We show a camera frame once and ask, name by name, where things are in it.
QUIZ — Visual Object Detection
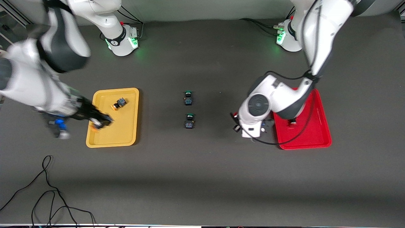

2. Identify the yellow plastic tray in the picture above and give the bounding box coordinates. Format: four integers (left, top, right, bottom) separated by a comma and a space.
85, 88, 140, 148

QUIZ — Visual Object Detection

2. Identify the red plastic tray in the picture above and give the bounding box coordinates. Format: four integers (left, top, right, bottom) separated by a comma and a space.
273, 88, 333, 150

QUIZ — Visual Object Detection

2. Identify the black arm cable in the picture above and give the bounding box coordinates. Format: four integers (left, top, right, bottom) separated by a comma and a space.
233, 0, 320, 146

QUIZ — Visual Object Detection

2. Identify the thin black loose cable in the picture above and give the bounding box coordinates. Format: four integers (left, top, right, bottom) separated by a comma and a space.
0, 155, 79, 228
31, 190, 96, 228

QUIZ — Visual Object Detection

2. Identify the black base cable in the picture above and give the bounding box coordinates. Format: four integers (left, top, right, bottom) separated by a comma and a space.
239, 18, 280, 36
118, 6, 144, 38

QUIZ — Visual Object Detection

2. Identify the aluminium frame profile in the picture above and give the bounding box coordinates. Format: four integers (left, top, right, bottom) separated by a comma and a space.
0, 0, 34, 29

